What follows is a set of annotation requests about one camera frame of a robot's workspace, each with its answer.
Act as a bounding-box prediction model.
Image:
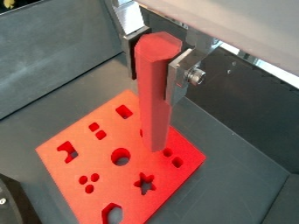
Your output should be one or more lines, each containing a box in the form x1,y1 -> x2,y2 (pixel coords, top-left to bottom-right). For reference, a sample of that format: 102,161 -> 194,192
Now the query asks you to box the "black device at corner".
0,173 -> 42,224

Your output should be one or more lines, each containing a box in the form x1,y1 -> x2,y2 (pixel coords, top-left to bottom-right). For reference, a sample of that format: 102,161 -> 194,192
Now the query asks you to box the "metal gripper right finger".
164,30 -> 221,106

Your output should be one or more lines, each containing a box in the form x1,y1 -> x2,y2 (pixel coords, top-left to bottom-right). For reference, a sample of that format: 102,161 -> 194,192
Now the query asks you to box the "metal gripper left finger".
121,26 -> 152,80

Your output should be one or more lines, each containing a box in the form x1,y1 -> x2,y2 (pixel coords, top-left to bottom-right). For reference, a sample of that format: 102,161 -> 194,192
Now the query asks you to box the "red hexagonal peg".
134,31 -> 182,151

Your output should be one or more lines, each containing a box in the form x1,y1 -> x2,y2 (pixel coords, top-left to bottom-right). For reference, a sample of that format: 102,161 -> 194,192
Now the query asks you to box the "red shape-sorting board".
36,90 -> 205,224

